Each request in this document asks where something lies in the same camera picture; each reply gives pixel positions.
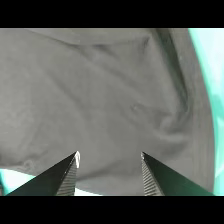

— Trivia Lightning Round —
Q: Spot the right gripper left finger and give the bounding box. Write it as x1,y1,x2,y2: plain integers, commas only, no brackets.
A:
5,150,81,197

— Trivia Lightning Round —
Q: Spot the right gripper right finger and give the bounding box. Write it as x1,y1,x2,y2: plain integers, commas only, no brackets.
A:
140,151,215,197

